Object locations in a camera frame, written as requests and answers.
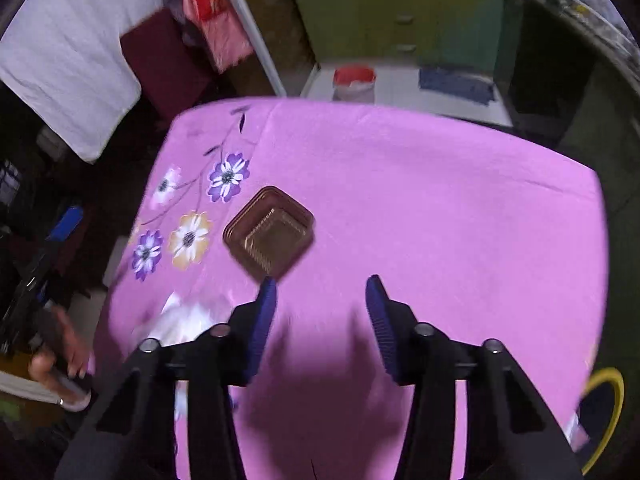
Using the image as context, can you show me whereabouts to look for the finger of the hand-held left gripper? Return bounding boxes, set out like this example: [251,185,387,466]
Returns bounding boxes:
[27,205,86,286]

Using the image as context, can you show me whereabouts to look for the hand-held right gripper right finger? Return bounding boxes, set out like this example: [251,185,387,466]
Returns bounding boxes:
[365,275,586,480]

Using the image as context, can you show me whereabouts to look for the blue floor mat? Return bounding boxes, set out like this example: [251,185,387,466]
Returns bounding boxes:
[417,65,496,106]

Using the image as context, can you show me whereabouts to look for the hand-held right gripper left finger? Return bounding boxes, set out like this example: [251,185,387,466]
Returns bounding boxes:
[54,276,278,480]

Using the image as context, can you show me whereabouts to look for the yellow rimmed bin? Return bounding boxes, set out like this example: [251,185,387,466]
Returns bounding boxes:
[565,367,626,476]

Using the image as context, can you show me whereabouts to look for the pink checked apron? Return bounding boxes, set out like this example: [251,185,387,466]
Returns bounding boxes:
[172,0,254,73]

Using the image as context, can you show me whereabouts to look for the person's left hand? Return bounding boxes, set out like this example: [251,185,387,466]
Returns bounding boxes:
[27,305,97,411]

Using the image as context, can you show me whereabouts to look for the red rimmed bucket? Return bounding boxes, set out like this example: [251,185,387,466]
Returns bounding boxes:
[332,65,377,106]

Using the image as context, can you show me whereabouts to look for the pink floral tablecloth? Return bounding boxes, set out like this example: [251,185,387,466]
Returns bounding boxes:
[92,97,608,480]

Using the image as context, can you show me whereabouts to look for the brown plastic tray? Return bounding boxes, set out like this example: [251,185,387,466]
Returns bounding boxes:
[222,186,316,282]

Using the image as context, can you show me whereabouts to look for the dark base cabinets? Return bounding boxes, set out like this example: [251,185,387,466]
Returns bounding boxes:
[495,0,640,211]

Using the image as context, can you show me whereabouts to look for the maroon chair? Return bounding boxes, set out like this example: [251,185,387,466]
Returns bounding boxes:
[120,10,211,121]

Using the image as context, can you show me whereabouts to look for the glass sliding door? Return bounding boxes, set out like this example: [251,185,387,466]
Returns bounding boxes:
[210,0,289,98]

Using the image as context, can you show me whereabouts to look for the green base cabinet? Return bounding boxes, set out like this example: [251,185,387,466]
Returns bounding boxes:
[290,0,506,73]

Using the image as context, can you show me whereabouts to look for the white hanging sheet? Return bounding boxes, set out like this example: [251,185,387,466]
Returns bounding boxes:
[0,0,163,163]

